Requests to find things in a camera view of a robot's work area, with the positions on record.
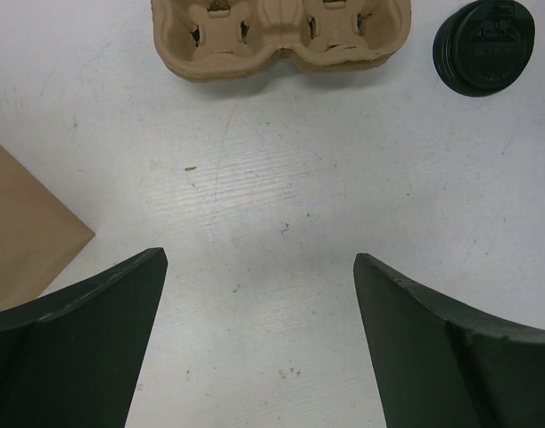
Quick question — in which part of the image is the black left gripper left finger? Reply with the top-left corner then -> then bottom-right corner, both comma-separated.
0,248 -> 168,427

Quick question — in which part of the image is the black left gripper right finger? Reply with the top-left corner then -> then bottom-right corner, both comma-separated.
353,253 -> 545,427

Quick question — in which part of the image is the brown pulp cup carrier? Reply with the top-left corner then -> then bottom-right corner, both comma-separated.
151,0 -> 411,82

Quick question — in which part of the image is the brown paper bag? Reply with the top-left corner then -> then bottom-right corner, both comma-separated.
0,145 -> 95,311

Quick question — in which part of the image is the stack of black lids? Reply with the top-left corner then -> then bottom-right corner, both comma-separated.
433,1 -> 535,97

